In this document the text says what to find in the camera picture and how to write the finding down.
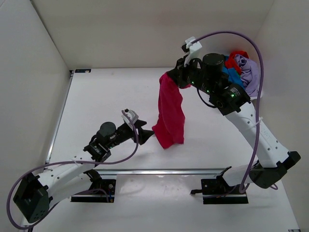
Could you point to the white plastic laundry basket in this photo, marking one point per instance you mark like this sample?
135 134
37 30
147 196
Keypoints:
255 97

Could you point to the crimson red t-shirt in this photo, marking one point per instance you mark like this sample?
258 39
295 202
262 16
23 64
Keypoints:
169 129

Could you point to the red t-shirt in basket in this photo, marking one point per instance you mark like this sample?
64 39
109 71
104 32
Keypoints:
235 60

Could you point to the blue t-shirt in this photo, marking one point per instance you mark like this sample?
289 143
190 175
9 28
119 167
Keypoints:
232 69

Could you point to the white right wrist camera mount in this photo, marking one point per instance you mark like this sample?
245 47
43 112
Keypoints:
192 49

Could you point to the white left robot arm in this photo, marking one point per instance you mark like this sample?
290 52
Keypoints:
37 194

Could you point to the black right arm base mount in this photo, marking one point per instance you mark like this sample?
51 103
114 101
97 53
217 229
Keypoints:
217 191

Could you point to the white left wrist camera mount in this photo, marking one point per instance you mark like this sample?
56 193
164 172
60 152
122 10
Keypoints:
129 117

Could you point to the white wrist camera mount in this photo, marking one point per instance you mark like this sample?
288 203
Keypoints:
129 117
192 49

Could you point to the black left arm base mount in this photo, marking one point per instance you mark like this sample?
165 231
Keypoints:
101 190

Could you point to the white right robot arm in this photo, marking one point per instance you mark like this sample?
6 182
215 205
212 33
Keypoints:
270 160

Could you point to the aluminium table edge rail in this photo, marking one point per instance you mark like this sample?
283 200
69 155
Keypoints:
159 171

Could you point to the lavender t-shirt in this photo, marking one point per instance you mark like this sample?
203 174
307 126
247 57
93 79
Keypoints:
250 75

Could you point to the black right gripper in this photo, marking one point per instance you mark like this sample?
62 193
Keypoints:
177 75

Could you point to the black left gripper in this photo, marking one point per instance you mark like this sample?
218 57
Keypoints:
144 135

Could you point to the aluminium left side rail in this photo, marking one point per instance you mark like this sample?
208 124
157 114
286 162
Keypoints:
51 145

